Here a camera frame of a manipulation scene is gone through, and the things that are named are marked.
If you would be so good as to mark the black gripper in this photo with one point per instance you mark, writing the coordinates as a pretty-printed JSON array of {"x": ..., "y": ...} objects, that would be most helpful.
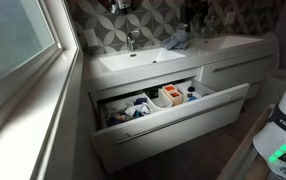
[{"x": 201, "y": 10}]

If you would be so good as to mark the round wall mirror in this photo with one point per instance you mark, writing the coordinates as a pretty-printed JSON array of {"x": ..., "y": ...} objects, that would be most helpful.
[{"x": 118, "y": 6}]

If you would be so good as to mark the dark blue small item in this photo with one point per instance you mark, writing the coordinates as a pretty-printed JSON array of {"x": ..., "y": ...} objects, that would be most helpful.
[{"x": 140, "y": 101}]

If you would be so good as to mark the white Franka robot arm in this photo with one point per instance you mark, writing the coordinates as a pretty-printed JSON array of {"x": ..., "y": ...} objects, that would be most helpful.
[{"x": 283, "y": 133}]

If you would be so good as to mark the crumpled blue grey cloth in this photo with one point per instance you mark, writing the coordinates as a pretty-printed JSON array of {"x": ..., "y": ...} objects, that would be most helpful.
[{"x": 176, "y": 40}]

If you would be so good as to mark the white vanity counter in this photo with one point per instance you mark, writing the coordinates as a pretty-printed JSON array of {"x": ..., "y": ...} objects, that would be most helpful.
[{"x": 189, "y": 61}]

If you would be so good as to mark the small black hair clip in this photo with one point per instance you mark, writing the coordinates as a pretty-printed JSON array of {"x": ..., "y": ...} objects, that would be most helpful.
[{"x": 154, "y": 61}]

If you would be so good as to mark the small round black cap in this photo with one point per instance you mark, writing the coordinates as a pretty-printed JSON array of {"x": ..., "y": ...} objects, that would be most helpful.
[{"x": 191, "y": 89}]

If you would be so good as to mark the wooden box orange inside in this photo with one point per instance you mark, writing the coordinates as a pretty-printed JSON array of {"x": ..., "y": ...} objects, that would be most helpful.
[{"x": 169, "y": 89}]

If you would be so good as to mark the white closed vanity drawer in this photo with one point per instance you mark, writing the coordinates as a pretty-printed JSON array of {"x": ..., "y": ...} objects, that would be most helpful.
[{"x": 239, "y": 75}]

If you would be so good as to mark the white wall outlet plate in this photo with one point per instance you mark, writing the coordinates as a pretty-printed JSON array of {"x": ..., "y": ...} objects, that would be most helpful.
[{"x": 91, "y": 37}]

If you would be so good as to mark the white open vanity drawer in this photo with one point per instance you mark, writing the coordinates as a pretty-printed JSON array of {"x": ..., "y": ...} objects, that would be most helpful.
[{"x": 169, "y": 130}]

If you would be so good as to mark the chrome sink faucet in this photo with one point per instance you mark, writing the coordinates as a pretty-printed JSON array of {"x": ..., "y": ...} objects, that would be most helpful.
[
  {"x": 130, "y": 41},
  {"x": 207, "y": 30}
]

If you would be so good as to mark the white curved drawer divider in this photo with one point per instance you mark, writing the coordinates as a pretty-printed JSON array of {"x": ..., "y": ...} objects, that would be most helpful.
[{"x": 164, "y": 101}]

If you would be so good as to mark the wooden robot platform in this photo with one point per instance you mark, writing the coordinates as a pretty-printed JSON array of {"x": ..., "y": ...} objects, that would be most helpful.
[{"x": 239, "y": 156}]

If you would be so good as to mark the frosted window with white frame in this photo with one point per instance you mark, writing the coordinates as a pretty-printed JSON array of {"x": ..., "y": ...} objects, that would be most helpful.
[{"x": 13, "y": 33}]

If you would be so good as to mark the white rectangular sink basin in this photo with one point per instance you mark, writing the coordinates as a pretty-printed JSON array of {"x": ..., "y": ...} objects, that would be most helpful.
[
  {"x": 229, "y": 41},
  {"x": 139, "y": 59}
]

